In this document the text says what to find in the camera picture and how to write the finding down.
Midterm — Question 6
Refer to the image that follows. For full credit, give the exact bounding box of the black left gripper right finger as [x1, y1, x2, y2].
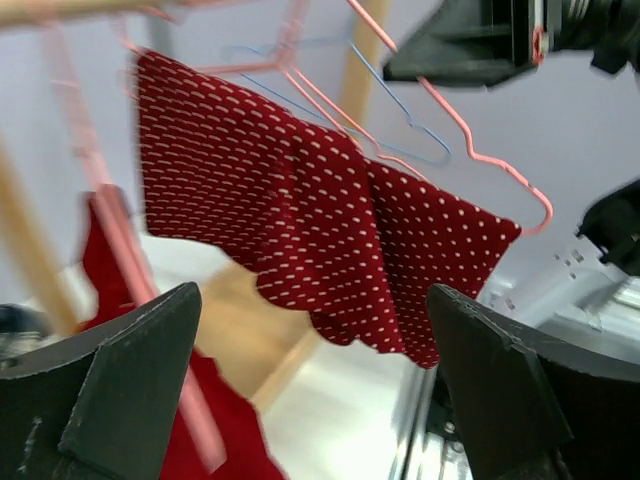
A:
[426, 284, 639, 479]

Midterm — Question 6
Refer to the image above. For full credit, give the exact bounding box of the pink hanger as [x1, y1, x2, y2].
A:
[114, 0, 431, 181]
[344, 0, 555, 236]
[40, 19, 226, 473]

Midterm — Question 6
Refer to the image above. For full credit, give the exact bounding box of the red polka dot skirt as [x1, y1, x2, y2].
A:
[135, 51, 521, 368]

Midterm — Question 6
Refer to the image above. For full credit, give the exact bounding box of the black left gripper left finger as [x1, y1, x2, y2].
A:
[1, 283, 201, 479]

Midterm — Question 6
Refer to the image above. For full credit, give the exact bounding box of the plain red skirt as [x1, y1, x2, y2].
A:
[60, 187, 284, 479]

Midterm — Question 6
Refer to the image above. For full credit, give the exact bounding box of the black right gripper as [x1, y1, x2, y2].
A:
[383, 0, 639, 88]

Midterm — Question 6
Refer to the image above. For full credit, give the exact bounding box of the light blue wire hanger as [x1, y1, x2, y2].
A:
[221, 37, 452, 168]

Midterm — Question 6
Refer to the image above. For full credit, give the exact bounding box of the wooden clothes rack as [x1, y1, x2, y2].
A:
[0, 0, 391, 411]

